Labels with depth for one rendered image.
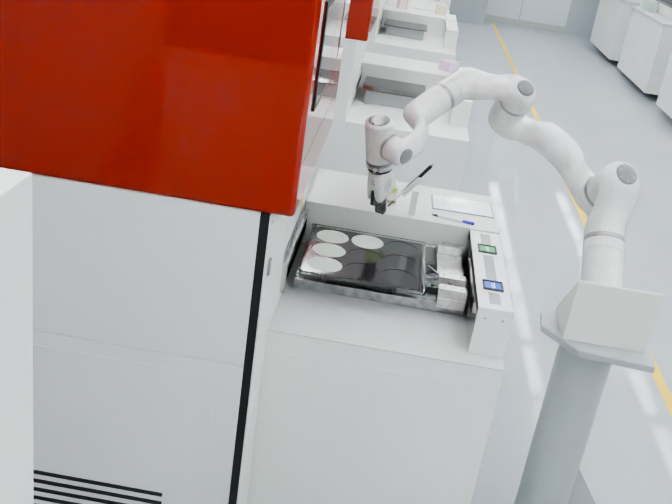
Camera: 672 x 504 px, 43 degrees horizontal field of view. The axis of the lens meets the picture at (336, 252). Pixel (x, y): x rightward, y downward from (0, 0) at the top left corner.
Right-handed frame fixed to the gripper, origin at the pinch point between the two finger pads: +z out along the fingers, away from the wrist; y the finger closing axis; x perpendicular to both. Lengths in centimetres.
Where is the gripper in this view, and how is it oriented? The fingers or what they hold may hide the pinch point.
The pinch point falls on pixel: (380, 207)
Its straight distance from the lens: 268.3
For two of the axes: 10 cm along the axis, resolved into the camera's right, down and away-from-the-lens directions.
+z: 0.4, 7.6, 6.5
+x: -8.5, -3.1, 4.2
